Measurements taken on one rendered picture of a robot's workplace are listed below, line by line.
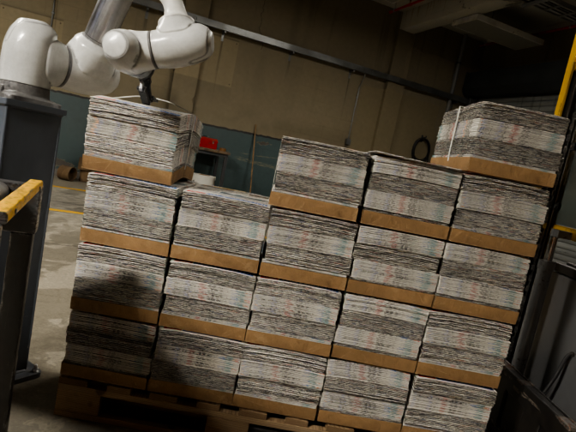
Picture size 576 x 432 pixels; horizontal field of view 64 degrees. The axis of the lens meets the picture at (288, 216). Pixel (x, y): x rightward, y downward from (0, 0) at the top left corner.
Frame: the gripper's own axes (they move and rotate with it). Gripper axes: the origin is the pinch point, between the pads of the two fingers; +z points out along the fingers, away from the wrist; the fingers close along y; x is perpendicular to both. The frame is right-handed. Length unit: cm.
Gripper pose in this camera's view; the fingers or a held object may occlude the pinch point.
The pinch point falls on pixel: (156, 79)
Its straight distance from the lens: 173.0
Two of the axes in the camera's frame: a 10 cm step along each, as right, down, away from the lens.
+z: -0.3, -0.7, 10.0
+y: -2.0, 9.8, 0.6
